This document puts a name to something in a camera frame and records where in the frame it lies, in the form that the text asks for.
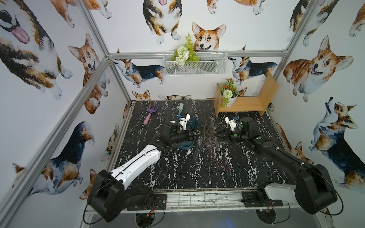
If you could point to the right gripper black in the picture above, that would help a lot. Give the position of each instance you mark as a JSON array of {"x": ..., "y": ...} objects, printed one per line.
[{"x": 232, "y": 136}]

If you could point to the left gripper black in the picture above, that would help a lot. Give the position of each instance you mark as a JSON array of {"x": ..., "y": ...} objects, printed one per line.
[{"x": 192, "y": 134}]

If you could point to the clear straight ruler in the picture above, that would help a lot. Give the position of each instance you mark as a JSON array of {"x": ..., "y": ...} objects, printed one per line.
[{"x": 215, "y": 137}]

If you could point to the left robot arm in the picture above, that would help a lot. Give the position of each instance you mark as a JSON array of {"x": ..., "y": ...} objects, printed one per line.
[{"x": 110, "y": 193}]

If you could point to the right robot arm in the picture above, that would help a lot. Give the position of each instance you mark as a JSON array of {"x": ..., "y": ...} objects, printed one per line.
[{"x": 313, "y": 190}]

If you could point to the teal plastic storage box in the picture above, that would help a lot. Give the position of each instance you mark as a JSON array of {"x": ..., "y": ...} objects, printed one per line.
[{"x": 186, "y": 146}]

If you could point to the purple pink toy fork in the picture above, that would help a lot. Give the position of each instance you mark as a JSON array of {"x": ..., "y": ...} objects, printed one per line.
[{"x": 152, "y": 109}]

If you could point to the potted flower white pot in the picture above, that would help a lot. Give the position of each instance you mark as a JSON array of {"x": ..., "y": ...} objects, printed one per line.
[{"x": 229, "y": 92}]

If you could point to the wooden corner shelf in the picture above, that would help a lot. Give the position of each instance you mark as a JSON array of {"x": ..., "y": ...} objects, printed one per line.
[{"x": 249, "y": 104}]

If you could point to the white green artificial flowers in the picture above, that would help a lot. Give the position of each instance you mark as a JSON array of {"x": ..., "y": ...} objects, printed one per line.
[{"x": 185, "y": 53}]

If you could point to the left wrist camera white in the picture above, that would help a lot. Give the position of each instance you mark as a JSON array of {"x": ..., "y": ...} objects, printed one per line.
[{"x": 183, "y": 119}]

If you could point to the light teal brush handle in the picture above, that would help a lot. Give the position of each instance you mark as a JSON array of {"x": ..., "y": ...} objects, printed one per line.
[{"x": 180, "y": 109}]

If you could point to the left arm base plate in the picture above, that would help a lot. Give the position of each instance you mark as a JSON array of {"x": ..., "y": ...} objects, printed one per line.
[{"x": 157, "y": 201}]

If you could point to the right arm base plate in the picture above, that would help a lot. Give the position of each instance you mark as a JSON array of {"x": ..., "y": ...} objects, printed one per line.
[{"x": 258, "y": 198}]

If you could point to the white wire wall basket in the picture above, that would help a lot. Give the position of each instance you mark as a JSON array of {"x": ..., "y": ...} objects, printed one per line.
[{"x": 206, "y": 63}]

